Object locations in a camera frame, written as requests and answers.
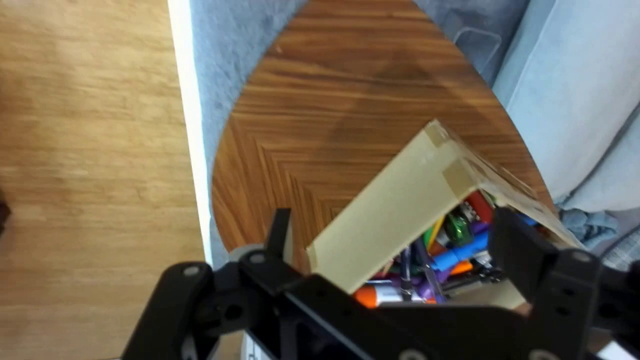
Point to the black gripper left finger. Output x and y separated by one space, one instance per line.
279 231

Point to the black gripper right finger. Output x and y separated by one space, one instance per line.
520 257

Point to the red pen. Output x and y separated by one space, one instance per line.
481 206

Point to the cardboard box with smile logo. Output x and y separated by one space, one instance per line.
387 212

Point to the orange marker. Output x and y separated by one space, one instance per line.
462 268
377 294

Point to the green marker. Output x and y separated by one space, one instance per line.
459 229

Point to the blue grey blanket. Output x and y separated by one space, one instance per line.
596 231

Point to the yellow marker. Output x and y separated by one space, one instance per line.
435 232

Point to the purple marker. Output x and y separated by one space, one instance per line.
426 289

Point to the black pen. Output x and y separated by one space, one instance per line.
407 272

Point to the wooden table with black legs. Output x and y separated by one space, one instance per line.
346 101

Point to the large grey sofa cushion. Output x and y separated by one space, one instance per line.
572 81

